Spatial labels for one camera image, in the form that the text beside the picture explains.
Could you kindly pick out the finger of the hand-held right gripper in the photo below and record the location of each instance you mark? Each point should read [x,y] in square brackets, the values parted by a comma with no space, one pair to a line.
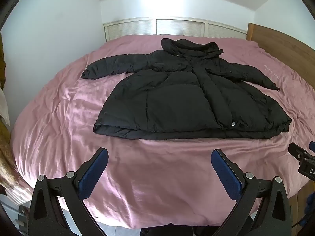
[312,146]
[299,153]

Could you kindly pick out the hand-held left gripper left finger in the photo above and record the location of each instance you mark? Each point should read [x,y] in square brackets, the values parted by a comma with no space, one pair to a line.
[92,174]

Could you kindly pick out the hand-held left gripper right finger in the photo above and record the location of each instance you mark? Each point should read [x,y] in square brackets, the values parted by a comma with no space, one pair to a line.
[225,174]

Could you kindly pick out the black puffer jacket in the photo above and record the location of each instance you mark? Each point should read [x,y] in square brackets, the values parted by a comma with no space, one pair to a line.
[177,98]

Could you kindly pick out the pink bed cover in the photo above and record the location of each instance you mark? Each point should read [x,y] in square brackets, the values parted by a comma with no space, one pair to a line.
[147,177]

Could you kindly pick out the person's dark pants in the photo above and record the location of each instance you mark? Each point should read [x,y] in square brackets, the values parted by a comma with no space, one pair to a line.
[167,230]

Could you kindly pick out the golden patterned cloth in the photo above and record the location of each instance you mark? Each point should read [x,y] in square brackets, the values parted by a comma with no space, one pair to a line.
[11,167]

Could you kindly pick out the wooden headboard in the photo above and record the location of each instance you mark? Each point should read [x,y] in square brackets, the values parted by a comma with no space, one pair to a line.
[288,49]

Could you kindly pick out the white hanging cloth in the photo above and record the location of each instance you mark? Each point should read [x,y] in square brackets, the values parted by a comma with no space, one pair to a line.
[4,108]

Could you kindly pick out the white louvered cabinet door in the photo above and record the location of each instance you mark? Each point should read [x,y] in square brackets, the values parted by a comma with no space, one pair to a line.
[181,27]
[226,31]
[130,30]

